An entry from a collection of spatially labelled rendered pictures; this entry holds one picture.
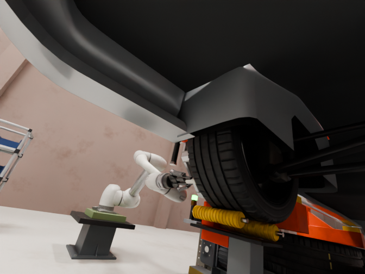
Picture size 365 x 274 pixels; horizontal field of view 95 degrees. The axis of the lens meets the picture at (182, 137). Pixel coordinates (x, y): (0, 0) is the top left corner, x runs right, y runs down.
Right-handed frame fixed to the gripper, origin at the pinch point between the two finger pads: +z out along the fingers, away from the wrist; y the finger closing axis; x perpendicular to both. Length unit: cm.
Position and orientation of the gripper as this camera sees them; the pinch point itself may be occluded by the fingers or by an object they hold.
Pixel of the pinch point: (192, 180)
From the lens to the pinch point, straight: 81.0
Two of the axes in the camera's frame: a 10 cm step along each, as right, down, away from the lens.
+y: -4.0, -9.1, -0.8
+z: 6.3, -2.1, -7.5
